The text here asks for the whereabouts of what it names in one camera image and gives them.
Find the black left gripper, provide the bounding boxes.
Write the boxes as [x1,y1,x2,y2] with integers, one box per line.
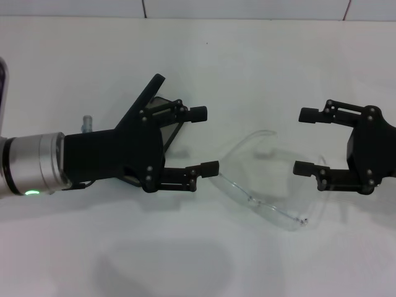
[63,106,165,194]

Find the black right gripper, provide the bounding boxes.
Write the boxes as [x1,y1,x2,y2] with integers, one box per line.
[293,99,396,196]

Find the clear white glasses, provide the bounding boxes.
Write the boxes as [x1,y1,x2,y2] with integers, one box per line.
[210,129,334,232]

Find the black glasses case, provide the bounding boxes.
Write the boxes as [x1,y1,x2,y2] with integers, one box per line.
[116,74,188,188]

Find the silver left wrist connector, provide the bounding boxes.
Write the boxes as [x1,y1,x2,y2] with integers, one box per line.
[79,114,93,134]

